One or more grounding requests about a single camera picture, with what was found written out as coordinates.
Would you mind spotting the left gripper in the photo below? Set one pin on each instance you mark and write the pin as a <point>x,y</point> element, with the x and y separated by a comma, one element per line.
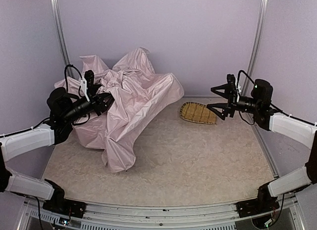
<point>96,101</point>

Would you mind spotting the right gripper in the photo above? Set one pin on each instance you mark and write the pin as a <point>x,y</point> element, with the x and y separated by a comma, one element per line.
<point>231,99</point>

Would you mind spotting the pink folding umbrella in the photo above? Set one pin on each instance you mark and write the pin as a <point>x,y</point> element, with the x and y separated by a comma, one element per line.
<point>139,95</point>

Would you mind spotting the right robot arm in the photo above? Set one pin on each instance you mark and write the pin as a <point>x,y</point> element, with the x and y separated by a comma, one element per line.
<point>269,118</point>

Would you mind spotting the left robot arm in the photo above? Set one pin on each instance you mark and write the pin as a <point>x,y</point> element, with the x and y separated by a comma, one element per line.
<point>66,109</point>

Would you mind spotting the woven bamboo tray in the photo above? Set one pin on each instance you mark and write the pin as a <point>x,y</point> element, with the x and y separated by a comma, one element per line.
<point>197,113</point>

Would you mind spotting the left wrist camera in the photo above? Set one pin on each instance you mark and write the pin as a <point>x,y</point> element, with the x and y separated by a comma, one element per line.
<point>89,77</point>

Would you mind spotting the right frame post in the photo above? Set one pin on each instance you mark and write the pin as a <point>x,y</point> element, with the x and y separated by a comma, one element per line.
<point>258,35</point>

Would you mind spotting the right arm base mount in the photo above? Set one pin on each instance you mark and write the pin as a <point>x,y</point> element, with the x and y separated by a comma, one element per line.
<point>254,207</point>

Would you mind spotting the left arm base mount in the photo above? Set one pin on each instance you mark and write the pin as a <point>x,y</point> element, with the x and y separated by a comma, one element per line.
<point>67,207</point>

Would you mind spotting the front aluminium rail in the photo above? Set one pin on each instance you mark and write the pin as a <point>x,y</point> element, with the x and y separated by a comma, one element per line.
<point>220,216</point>

